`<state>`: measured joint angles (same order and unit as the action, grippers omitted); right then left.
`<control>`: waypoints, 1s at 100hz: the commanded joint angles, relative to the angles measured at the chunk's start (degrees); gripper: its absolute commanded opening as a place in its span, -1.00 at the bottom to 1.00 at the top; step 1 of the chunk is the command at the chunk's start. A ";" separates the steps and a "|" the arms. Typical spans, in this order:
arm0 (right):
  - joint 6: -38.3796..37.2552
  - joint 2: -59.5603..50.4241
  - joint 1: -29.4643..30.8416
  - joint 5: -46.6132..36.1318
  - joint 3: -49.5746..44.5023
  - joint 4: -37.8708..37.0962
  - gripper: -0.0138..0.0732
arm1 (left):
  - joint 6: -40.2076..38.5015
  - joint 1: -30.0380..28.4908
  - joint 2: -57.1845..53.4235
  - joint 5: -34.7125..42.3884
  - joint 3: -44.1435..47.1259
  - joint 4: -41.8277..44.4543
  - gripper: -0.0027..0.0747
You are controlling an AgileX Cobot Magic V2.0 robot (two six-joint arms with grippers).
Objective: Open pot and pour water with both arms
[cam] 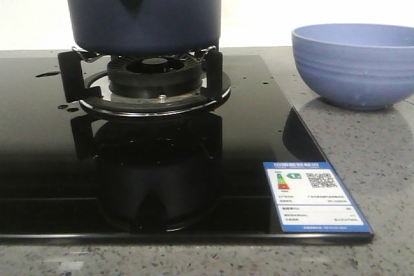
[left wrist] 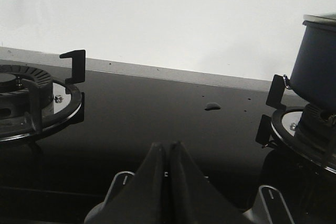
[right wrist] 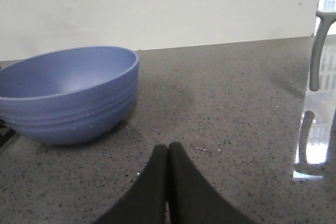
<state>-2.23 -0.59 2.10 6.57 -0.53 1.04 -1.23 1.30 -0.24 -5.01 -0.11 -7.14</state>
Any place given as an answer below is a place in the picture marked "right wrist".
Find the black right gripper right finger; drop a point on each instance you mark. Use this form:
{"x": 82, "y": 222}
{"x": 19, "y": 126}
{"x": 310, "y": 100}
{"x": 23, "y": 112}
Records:
{"x": 192, "y": 199}

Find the black glass gas stove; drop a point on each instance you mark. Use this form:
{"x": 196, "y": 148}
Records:
{"x": 8, "y": 136}

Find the blue ribbed bowl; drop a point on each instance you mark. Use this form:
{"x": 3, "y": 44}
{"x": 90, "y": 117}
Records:
{"x": 70, "y": 96}

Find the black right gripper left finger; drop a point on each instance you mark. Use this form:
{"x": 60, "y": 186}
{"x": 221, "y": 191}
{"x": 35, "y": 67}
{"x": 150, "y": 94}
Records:
{"x": 145, "y": 201}

